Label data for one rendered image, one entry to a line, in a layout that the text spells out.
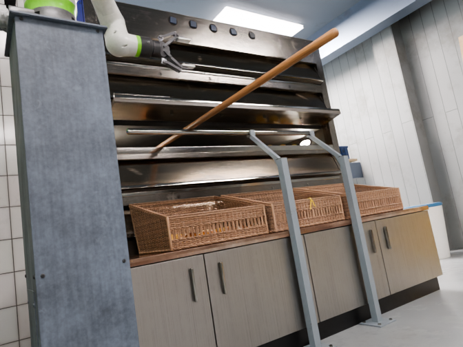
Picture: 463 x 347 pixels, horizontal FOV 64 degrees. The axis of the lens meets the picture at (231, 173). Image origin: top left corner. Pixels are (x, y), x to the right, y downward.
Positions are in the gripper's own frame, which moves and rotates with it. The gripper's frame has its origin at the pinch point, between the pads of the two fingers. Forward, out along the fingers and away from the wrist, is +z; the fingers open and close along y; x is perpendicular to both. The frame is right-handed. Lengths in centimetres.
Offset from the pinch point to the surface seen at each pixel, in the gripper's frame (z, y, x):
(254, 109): 67, 10, -40
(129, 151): -16, 34, -55
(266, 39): 103, -53, -54
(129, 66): -10, -18, -55
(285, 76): 111, -22, -49
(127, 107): -17.5, 11.2, -45.3
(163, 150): 5, 34, -55
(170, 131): -7.4, 33.9, -17.5
